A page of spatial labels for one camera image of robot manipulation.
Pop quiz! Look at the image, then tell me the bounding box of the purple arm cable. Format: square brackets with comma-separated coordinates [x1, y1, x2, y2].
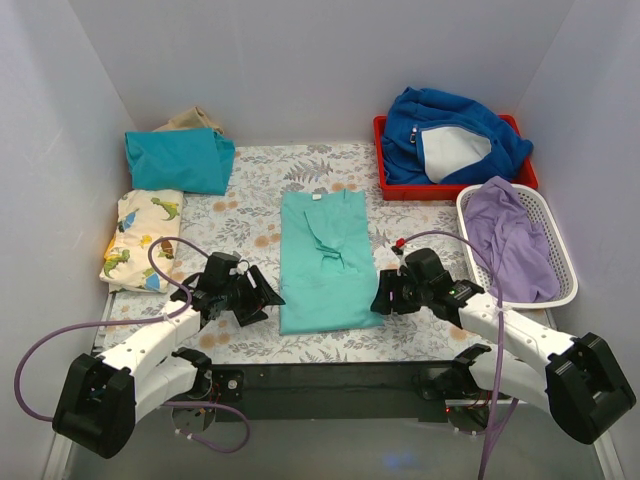
[13, 236, 251, 455]
[399, 229, 520, 480]

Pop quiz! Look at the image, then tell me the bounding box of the white perforated basket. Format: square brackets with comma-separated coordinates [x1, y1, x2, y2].
[456, 184, 578, 310]

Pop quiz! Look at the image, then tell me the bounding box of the dinosaur print folded garment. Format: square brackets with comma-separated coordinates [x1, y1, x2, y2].
[100, 189, 184, 293]

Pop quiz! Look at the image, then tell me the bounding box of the teal folded t shirt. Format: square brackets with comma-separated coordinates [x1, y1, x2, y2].
[125, 128, 236, 196]

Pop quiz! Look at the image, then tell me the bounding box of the mint green t shirt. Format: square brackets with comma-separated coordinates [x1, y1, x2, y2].
[279, 190, 383, 335]

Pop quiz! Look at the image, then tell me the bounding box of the red plastic bin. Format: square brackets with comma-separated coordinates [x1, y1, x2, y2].
[373, 115, 539, 201]

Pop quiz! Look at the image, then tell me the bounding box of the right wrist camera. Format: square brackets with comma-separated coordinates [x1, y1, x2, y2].
[391, 238, 415, 268]

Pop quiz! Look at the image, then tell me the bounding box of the blue fleece jacket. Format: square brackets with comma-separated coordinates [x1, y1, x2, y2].
[380, 87, 534, 185]

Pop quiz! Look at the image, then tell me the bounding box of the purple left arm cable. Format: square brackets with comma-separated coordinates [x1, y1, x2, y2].
[13, 236, 251, 455]

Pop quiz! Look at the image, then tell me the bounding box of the lavender purple t shirt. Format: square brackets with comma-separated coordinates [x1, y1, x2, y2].
[463, 176, 560, 303]

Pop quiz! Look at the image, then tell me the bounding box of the aluminium frame rail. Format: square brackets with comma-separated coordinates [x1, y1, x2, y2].
[45, 396, 622, 479]

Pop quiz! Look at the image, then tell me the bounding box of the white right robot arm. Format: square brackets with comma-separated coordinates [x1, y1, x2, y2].
[242, 248, 636, 444]

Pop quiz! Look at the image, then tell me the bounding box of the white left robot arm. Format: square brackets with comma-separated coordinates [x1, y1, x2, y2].
[52, 252, 285, 459]

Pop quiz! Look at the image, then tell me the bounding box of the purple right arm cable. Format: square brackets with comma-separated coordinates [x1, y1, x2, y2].
[399, 229, 520, 480]

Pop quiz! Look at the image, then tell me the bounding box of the beige folded garment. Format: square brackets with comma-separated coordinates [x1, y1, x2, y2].
[153, 106, 224, 135]

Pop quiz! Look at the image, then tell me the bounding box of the floral patterned table mat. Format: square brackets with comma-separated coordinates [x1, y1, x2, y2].
[99, 143, 561, 367]

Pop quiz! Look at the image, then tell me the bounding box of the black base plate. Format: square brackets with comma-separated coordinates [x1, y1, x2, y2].
[202, 361, 488, 423]

